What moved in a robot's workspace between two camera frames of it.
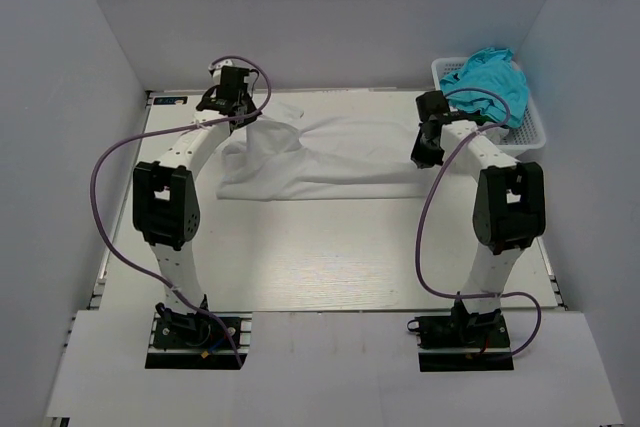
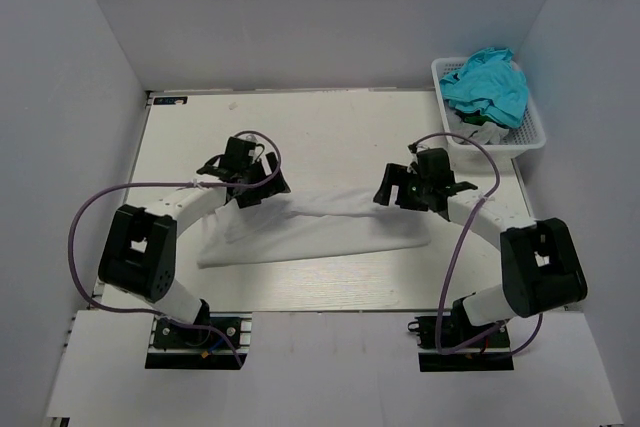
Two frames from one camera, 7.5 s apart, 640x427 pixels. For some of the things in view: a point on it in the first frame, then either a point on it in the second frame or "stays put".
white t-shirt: [284, 159] to [307, 224]
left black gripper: [252, 108] to [274, 186]
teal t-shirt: [492, 69] stays put
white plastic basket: [529, 135] stays put
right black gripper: [423, 159] to [399, 175]
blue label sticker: [170, 100] stays put
